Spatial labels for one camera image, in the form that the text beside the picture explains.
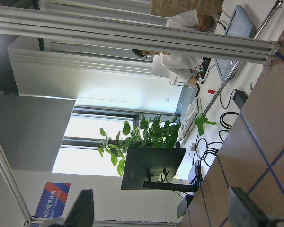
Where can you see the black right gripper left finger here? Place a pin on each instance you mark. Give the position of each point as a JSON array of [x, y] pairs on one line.
[[82, 212]]

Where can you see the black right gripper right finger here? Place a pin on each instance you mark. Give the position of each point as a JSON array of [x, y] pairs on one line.
[[243, 212]]

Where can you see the black computer monitor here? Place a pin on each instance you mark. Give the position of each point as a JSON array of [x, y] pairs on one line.
[[153, 169]]

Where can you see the green reach grabber tool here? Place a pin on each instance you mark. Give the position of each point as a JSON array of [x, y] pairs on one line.
[[200, 121]]

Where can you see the green potted plant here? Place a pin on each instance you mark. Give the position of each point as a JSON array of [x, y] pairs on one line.
[[151, 133]]

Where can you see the black power adapter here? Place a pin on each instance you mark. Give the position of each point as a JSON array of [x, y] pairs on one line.
[[240, 98]]

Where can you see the white keyboard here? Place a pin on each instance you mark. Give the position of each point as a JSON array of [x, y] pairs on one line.
[[187, 124]]

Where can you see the person in white shirt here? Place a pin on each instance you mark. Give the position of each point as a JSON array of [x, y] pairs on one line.
[[182, 66]]

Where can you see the blue teach pendant tablet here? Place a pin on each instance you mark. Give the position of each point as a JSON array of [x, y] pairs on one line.
[[240, 25]]

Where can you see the cardboard box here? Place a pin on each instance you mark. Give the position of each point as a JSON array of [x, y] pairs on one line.
[[168, 8]]

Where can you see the blue red wall sign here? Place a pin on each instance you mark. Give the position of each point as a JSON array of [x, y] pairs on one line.
[[53, 200]]

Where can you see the aluminium frame post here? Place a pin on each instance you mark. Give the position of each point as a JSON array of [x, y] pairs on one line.
[[124, 35]]

